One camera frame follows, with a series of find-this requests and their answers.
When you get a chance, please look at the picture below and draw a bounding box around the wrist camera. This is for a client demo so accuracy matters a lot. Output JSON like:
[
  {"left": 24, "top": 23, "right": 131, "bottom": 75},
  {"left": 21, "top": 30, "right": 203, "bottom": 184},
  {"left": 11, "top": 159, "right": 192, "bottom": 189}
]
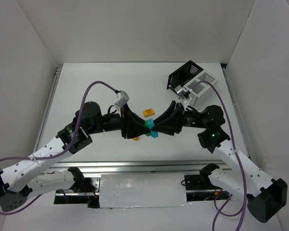
[
  {"left": 175, "top": 86, "right": 190, "bottom": 100},
  {"left": 114, "top": 90, "right": 130, "bottom": 108}
]

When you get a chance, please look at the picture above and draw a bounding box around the aluminium rail frame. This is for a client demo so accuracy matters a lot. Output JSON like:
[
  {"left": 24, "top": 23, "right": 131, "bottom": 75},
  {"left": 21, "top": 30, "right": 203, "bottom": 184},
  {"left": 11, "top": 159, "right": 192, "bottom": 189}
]
[{"left": 36, "top": 64, "right": 260, "bottom": 174}]

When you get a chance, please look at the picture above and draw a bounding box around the black slatted container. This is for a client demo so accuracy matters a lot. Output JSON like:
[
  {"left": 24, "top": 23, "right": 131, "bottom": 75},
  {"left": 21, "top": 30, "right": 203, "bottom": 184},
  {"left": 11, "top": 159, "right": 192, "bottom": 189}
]
[{"left": 167, "top": 60, "right": 204, "bottom": 92}]

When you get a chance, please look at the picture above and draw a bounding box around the green lego brick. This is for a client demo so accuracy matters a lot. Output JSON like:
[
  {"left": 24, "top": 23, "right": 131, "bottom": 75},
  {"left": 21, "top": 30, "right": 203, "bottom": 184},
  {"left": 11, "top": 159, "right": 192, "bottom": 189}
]
[{"left": 144, "top": 120, "right": 150, "bottom": 128}]

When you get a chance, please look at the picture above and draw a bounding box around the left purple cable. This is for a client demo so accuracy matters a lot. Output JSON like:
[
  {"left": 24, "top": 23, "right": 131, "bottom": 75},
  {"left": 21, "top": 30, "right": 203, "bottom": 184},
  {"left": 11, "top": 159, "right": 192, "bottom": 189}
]
[{"left": 0, "top": 81, "right": 120, "bottom": 215}]

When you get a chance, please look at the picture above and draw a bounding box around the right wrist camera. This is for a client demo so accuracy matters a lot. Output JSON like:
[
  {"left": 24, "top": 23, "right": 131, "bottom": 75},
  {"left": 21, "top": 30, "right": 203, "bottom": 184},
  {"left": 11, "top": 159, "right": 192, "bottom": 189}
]
[{"left": 175, "top": 86, "right": 190, "bottom": 100}]

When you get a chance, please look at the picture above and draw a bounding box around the teal lego brick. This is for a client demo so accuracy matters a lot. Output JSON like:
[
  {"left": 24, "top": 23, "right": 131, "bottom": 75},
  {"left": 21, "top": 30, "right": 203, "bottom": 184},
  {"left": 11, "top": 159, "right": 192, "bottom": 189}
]
[{"left": 145, "top": 119, "right": 158, "bottom": 138}]

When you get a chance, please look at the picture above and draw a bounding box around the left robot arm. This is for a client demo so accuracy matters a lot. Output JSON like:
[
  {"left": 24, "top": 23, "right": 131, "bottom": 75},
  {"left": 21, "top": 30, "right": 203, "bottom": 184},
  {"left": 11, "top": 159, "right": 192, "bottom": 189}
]
[{"left": 0, "top": 102, "right": 150, "bottom": 215}]

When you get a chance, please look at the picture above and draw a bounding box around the white slatted container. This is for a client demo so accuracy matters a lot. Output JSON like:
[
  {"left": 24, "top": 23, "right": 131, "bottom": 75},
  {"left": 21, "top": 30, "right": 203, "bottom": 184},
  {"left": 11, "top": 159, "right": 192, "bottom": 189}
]
[{"left": 183, "top": 70, "right": 218, "bottom": 108}]

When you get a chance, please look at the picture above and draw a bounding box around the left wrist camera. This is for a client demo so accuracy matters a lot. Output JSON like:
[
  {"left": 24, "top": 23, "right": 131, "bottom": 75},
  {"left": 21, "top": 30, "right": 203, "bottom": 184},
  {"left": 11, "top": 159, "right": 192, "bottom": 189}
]
[{"left": 114, "top": 90, "right": 130, "bottom": 108}]

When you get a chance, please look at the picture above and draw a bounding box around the yellow curved lego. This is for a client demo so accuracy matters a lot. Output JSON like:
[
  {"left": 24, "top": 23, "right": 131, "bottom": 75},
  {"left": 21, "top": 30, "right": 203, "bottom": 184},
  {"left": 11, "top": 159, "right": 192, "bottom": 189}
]
[{"left": 143, "top": 108, "right": 155, "bottom": 117}]

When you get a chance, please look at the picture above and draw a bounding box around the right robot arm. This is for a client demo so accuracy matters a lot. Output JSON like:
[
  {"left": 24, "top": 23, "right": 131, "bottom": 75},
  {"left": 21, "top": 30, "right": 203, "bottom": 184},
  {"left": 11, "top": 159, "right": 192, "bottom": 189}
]
[{"left": 152, "top": 101, "right": 288, "bottom": 223}]

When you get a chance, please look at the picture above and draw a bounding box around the white foil cover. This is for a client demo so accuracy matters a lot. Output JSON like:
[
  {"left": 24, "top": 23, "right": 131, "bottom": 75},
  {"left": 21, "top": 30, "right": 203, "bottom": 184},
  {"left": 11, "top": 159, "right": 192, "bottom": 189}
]
[{"left": 99, "top": 173, "right": 187, "bottom": 208}]

